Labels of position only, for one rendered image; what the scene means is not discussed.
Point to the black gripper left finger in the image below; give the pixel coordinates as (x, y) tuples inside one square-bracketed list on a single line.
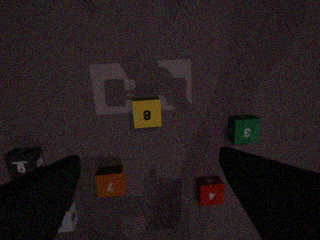
[(33, 206)]

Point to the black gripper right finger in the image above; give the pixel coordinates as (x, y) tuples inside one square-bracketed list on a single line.
[(282, 201)]

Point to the yellow block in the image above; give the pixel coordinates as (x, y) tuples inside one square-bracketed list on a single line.
[(146, 112)]

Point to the red block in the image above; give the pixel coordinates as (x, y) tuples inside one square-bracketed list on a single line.
[(209, 190)]

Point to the green block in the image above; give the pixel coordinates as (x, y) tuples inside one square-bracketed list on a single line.
[(243, 129)]

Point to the orange block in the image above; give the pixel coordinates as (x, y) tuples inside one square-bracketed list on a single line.
[(110, 181)]

